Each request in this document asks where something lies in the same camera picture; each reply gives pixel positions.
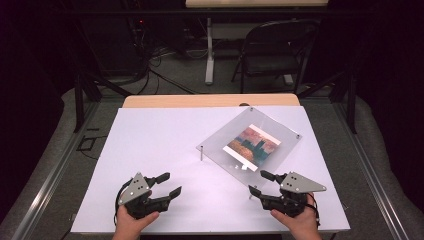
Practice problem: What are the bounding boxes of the black metal stand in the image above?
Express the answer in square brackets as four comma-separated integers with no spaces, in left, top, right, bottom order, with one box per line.
[296,68,358,135]
[73,71,133,134]

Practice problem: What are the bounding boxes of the colourful painting photo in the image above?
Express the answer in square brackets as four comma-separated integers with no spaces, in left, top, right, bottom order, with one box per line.
[222,123,282,173]

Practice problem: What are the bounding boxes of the black folding chair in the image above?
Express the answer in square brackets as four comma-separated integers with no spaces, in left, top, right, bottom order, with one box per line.
[231,18,322,95]

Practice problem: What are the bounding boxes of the person's left hand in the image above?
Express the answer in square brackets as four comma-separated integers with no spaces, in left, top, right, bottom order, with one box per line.
[112,203,161,240]

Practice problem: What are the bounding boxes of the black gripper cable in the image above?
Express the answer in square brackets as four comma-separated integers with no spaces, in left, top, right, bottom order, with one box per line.
[113,179,134,226]
[306,193,322,228]

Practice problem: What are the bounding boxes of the light desk top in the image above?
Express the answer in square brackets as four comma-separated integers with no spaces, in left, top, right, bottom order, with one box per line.
[184,0,330,9]

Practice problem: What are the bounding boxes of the bundle of floor cables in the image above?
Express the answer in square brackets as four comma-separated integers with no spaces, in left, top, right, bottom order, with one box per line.
[131,43,209,96]

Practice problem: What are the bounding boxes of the black equipment box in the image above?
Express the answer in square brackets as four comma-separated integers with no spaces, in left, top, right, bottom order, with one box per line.
[78,14,149,76]

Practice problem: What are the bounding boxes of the person's right hand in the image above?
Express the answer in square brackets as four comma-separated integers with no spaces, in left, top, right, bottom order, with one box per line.
[270,192,323,240]

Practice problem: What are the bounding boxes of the white desk leg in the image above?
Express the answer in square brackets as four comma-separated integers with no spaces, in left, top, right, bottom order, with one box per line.
[204,17,216,86]

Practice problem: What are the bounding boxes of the clear acrylic photo frame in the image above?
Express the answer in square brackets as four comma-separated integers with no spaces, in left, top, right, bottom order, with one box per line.
[195,106,303,189]

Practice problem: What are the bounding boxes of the aluminium floor rail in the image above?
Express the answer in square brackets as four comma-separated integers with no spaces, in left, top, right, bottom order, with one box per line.
[9,99,101,240]
[333,99,403,240]

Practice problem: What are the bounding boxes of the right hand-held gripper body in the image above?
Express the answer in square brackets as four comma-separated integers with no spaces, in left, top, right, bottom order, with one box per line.
[260,171,328,219]

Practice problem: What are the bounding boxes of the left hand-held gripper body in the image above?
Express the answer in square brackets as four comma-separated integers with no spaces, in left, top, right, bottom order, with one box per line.
[114,171,173,220]

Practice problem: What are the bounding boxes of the wooden table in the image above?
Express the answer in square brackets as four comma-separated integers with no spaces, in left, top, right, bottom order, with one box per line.
[121,93,301,109]

